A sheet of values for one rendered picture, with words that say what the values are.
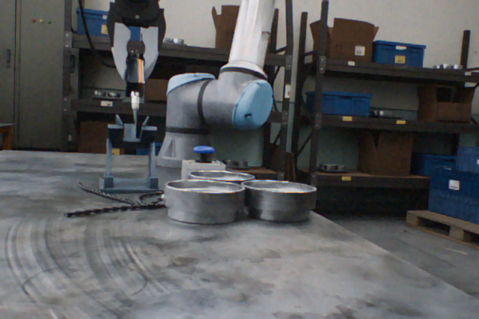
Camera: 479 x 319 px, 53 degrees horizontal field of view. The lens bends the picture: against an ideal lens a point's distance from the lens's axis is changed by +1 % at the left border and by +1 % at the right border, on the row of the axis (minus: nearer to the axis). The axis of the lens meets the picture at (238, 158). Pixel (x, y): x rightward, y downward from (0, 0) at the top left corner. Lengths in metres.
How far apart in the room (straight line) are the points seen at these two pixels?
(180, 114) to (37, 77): 3.37
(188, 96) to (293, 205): 0.60
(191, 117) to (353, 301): 0.85
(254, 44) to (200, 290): 0.85
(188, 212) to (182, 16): 4.25
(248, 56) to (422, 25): 4.62
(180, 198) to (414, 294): 0.29
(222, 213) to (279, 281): 0.20
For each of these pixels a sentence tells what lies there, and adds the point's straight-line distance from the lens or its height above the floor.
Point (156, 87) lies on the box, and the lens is 4.14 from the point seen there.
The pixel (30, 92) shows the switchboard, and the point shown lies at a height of 1.03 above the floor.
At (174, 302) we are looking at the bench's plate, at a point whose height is 0.80.
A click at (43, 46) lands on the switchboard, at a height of 1.43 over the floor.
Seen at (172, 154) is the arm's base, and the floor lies 0.83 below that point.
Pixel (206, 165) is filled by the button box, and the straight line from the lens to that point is 0.86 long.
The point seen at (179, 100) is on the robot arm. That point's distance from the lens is 1.18.
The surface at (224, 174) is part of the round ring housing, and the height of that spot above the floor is 0.84.
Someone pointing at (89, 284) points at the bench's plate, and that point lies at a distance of 0.39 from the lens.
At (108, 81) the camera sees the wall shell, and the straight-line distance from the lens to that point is 4.68.
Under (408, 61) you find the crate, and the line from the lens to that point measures 4.97.
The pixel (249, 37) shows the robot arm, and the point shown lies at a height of 1.12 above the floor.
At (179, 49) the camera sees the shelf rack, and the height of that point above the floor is 1.46.
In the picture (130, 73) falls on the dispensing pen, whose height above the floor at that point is 0.99.
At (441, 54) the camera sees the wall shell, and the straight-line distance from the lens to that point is 5.79.
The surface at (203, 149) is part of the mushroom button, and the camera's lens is 0.87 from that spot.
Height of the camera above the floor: 0.93
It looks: 5 degrees down
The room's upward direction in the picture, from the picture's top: 3 degrees clockwise
